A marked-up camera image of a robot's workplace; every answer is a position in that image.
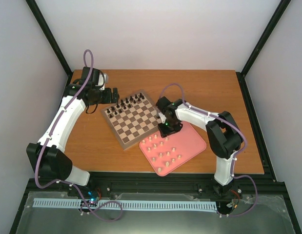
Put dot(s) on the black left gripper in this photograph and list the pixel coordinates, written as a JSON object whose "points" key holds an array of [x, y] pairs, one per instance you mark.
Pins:
{"points": [[115, 96]]}

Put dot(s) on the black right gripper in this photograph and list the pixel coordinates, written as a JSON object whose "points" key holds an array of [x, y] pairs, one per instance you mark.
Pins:
{"points": [[164, 133]]}

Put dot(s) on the wooden chess board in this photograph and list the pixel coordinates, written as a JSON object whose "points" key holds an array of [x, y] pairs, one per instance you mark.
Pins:
{"points": [[135, 123]]}

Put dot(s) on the light blue cable duct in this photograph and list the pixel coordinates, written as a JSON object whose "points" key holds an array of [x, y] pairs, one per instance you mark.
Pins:
{"points": [[127, 205]]}

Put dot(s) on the pink plastic tray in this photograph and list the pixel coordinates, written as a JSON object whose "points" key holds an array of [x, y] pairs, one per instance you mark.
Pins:
{"points": [[187, 142]]}

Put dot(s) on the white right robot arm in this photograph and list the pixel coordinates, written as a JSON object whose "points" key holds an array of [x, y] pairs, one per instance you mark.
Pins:
{"points": [[224, 136]]}

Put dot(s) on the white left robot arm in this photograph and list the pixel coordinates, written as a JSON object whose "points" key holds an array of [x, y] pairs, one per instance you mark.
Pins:
{"points": [[47, 156]]}

